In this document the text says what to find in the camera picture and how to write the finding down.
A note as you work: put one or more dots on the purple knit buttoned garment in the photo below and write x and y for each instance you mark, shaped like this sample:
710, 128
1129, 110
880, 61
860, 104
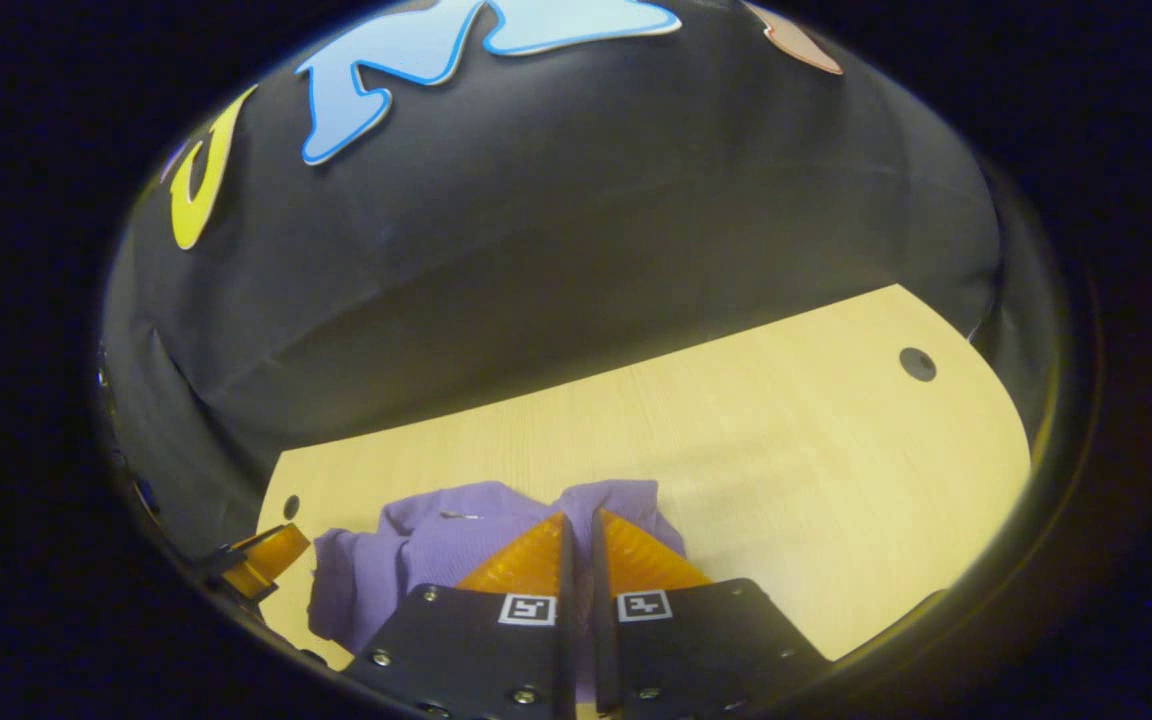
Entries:
416, 560

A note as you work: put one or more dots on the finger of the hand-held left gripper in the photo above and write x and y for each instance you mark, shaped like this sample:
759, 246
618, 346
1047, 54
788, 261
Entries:
271, 555

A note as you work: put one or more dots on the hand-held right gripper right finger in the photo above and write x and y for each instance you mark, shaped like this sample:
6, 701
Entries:
604, 650

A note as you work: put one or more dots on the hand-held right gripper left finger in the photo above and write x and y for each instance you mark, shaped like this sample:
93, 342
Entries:
566, 650

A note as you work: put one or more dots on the black backdrop cloth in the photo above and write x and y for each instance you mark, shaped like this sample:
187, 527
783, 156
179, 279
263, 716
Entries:
586, 250

